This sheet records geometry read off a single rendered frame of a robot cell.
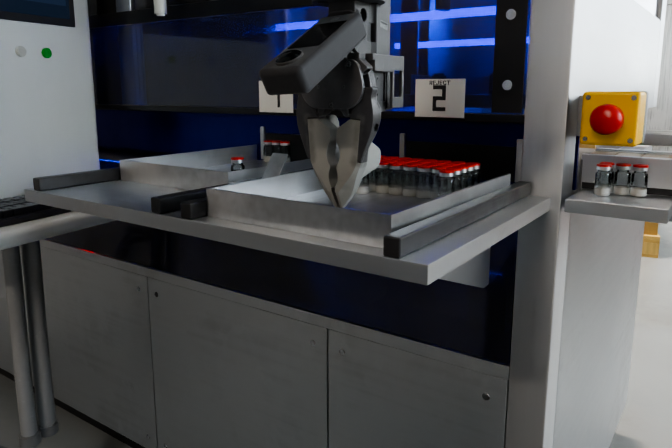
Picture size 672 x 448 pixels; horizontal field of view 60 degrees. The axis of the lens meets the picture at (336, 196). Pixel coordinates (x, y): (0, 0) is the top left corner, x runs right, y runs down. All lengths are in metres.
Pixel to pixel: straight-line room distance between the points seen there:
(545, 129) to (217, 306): 0.81
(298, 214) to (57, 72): 0.91
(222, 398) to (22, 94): 0.79
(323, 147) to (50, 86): 0.93
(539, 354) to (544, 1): 0.52
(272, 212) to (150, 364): 1.01
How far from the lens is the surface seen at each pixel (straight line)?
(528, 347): 0.97
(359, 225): 0.58
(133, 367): 1.67
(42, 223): 1.13
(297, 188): 0.85
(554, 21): 0.89
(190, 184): 0.92
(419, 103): 0.96
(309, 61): 0.49
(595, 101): 0.86
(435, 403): 1.08
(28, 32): 1.40
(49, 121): 1.41
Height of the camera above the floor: 1.03
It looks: 10 degrees down
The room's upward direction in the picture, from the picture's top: straight up
